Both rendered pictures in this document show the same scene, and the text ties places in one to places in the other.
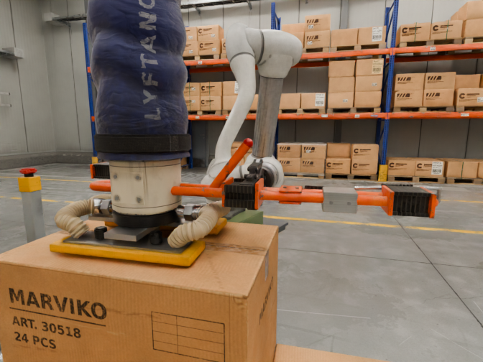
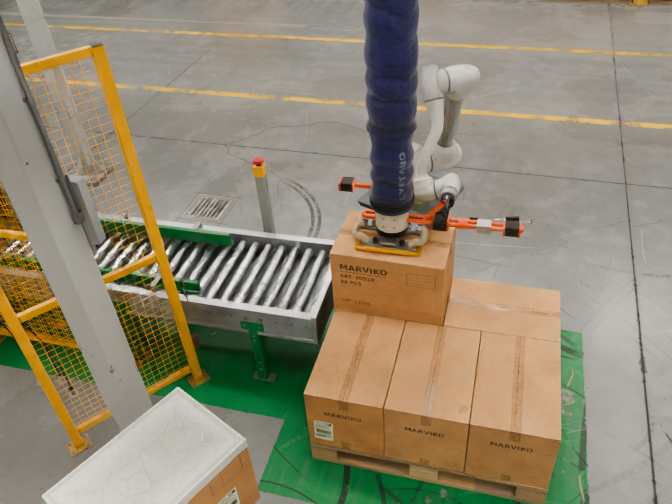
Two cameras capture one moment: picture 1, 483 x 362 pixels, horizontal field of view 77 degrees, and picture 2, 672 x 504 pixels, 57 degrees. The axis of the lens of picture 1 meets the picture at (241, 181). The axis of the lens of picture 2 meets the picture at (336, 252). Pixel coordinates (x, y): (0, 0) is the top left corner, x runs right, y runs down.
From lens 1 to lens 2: 2.59 m
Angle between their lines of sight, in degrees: 29
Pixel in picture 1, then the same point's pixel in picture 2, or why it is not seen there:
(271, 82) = (454, 102)
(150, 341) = (405, 282)
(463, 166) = not seen: outside the picture
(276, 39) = (459, 81)
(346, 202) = (485, 230)
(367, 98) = not seen: outside the picture
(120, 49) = (391, 176)
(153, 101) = (402, 192)
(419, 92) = not seen: outside the picture
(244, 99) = (436, 134)
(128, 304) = (396, 270)
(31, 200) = (263, 182)
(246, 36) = (437, 82)
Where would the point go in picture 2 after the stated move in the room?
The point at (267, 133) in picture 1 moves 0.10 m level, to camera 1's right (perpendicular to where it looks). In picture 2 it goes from (450, 131) to (467, 131)
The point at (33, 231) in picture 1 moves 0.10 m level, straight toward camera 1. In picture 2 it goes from (265, 203) to (273, 210)
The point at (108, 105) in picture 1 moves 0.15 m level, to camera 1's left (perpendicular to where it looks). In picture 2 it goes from (383, 195) to (353, 196)
